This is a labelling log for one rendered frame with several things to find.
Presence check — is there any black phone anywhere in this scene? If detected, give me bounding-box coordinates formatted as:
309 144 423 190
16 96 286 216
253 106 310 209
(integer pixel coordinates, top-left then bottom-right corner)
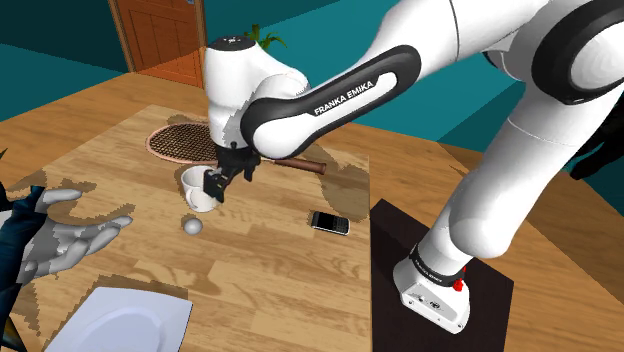
310 210 352 237

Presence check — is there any small white ball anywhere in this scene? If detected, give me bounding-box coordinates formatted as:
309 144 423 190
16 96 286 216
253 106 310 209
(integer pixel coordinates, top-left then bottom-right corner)
182 217 204 237

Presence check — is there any dark robot stand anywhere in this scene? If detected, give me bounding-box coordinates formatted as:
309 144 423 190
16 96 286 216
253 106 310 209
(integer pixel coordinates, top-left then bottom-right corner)
369 198 516 352

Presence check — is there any wooden table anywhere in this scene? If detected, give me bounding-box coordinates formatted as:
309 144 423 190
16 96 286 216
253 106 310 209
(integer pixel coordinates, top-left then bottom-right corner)
0 103 372 352

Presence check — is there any orange wooden door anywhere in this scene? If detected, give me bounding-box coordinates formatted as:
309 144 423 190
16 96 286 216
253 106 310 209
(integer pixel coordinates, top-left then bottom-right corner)
107 0 209 90

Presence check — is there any green plant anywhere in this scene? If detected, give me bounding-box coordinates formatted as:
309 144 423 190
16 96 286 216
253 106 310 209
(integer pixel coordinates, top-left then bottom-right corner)
243 23 289 52

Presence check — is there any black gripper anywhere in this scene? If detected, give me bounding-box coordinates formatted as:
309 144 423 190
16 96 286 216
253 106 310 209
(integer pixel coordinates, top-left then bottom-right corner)
203 141 262 204

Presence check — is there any tennis racket with brown handle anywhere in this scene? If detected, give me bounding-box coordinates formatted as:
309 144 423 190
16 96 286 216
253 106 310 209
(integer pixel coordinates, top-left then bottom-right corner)
145 121 327 176

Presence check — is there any white cup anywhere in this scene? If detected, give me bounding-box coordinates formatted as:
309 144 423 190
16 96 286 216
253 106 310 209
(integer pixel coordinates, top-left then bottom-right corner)
180 165 221 214

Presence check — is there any grey and blue figure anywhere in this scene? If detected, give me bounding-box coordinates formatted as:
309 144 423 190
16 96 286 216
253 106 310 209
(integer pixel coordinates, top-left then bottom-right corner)
0 148 134 352

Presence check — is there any white square plate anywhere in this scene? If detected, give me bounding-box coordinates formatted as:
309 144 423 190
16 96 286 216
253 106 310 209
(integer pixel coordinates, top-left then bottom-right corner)
43 285 195 352

